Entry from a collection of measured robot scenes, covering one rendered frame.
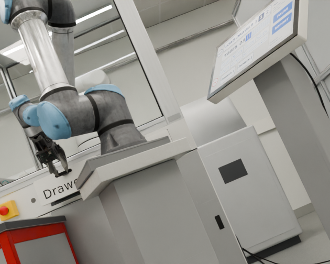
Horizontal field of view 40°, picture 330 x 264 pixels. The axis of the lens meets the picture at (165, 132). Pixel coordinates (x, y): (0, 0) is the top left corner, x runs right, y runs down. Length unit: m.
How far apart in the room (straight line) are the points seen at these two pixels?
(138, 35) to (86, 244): 0.97
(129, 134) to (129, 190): 0.18
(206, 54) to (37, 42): 4.29
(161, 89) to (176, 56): 3.54
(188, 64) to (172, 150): 4.31
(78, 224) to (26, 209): 0.25
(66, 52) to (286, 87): 0.83
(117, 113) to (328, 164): 0.82
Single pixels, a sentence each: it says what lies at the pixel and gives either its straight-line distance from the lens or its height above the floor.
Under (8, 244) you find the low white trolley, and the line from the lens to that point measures 1.51.
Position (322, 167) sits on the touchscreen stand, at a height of 0.52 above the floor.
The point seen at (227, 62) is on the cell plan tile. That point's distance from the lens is 1.93.
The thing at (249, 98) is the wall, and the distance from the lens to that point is 5.50.
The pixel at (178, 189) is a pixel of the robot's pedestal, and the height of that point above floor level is 0.63.
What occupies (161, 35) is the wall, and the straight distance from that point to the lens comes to 5.66.
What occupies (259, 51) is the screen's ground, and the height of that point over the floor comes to 1.00.
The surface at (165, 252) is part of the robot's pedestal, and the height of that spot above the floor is 0.49.
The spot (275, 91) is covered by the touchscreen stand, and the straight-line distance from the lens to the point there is 1.82.
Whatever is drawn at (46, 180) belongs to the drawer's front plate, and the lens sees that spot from 1.96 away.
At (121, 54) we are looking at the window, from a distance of 2.12.
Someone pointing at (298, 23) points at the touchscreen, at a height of 1.00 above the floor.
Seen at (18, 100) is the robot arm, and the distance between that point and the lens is 1.74.
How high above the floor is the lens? 0.57
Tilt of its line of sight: 10 degrees up
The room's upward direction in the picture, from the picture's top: 23 degrees counter-clockwise
